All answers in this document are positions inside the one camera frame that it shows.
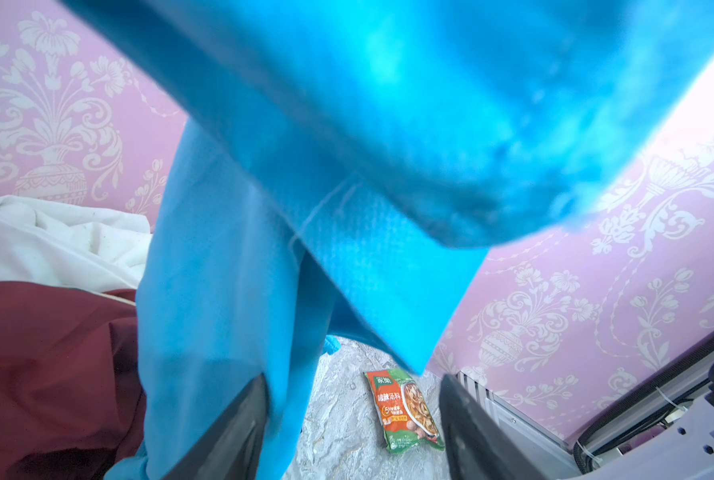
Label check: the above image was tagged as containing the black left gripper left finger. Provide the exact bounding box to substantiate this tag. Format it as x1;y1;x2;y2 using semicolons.
164;375;269;480

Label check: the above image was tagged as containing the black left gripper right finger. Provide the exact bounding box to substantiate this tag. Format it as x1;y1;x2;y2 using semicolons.
439;374;547;480

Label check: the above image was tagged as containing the teal blue cloth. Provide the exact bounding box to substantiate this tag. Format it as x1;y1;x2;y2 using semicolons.
70;1;714;479

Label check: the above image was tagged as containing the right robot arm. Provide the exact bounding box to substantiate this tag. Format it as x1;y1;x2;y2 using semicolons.
582;364;714;479

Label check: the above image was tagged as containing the maroon cloth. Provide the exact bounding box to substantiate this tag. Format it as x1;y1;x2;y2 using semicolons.
0;281;146;479

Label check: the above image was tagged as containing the white cloth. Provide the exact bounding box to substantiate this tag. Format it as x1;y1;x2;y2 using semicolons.
0;195;152;292

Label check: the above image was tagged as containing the green red seasoning packet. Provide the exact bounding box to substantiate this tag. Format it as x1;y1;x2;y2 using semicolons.
364;368;446;454

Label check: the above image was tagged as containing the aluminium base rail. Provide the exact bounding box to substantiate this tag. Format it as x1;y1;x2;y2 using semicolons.
456;332;714;474

